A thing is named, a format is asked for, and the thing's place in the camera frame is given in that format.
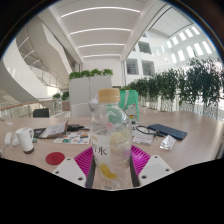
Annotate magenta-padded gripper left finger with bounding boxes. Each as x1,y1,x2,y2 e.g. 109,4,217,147
52,146,97,189

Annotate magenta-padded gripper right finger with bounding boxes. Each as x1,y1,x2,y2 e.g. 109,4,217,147
129,144,175,188

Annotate clear bottle with yellow cap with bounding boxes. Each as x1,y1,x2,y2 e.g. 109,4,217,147
89,87,133,191

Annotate flat round red coaster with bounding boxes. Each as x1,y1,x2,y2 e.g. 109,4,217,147
45,151,66,166

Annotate clear plastic packet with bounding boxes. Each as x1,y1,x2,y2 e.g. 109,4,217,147
159,134,177,151

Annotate colourful sticker sheet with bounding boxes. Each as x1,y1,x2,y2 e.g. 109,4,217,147
53,132,92,145

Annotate white card in sleeve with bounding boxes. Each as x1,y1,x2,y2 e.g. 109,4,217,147
132,132,155,146

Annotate printed booklet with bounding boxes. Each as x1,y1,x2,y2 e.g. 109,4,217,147
39,120,69,140

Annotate black pouch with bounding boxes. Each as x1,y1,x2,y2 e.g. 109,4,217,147
67,123,85,132

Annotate white mug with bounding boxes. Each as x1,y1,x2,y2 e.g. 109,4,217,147
14,127,35,155

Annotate white computer mouse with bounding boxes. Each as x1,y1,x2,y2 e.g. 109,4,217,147
11,136,21,147

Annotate white chair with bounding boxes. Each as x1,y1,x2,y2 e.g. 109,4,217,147
70,102,93,118

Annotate black chair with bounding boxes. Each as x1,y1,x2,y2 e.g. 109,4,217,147
32,107,51,119

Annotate brown planter with plant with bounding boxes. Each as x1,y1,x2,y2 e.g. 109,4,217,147
60,90,71,112

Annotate white power strip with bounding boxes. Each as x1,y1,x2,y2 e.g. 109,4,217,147
3,131,13,147

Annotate green shopping bag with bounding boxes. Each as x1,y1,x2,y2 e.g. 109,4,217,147
119,89,140,122

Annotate pale planter with plant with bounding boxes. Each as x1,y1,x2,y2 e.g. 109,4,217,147
52,92,62,109

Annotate glass railing with wooden handrail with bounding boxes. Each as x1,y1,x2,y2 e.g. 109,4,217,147
0,99,63,121

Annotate white cabinet topped with plants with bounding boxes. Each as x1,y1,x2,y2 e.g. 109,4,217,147
68,68,114,106

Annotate row of green plants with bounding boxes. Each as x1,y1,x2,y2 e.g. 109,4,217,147
121,58,224,116

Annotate ceiling light strips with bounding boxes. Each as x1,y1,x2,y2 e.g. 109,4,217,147
60,5,141,59

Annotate black tangled cable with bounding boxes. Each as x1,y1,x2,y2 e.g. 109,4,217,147
134,124,164,138

